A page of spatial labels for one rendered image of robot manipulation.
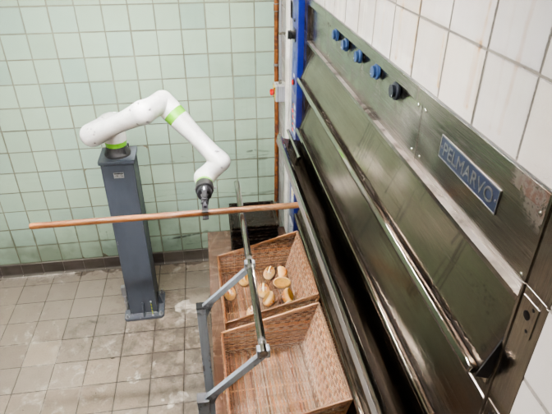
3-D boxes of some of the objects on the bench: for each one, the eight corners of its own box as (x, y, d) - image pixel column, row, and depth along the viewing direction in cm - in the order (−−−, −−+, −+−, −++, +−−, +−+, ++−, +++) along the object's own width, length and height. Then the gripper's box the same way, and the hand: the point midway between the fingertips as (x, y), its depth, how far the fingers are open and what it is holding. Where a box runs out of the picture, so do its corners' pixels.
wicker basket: (297, 266, 301) (298, 228, 287) (320, 334, 254) (323, 293, 239) (217, 275, 294) (213, 236, 279) (225, 347, 247) (222, 305, 232)
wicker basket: (317, 341, 250) (320, 299, 236) (350, 443, 203) (356, 399, 188) (221, 353, 243) (217, 311, 229) (231, 462, 196) (227, 418, 181)
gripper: (210, 177, 252) (212, 200, 232) (213, 204, 260) (214, 228, 240) (195, 177, 251) (195, 201, 231) (198, 204, 259) (199, 230, 239)
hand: (205, 212), depth 238 cm, fingers closed on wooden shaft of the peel, 3 cm apart
